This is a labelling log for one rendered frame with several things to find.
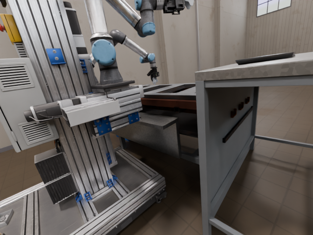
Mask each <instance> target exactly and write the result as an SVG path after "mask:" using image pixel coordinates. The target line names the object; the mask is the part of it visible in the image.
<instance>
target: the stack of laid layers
mask: <svg viewBox="0 0 313 235"><path fill-rule="evenodd" d="M167 86H171V85H159V86H155V87H151V88H147V89H143V92H144V93H145V92H148V91H152V90H157V89H160V88H163V87H167ZM195 86H196V84H184V85H181V86H177V87H174V88H171V89H167V90H163V91H160V92H158V93H172V92H175V91H178V90H181V89H184V88H192V87H195ZM143 98H153V99H176V100H196V96H183V95H144V97H143Z"/></svg>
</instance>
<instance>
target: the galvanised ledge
mask: <svg viewBox="0 0 313 235"><path fill-rule="evenodd" d="M140 114H141V120H140V121H137V122H135V124H141V125H145V126H149V127H153V128H157V129H161V130H164V129H166V128H167V127H169V126H171V125H173V124H174V123H176V122H178V118H177V117H168V116H162V115H155V114H149V113H142V112H140Z"/></svg>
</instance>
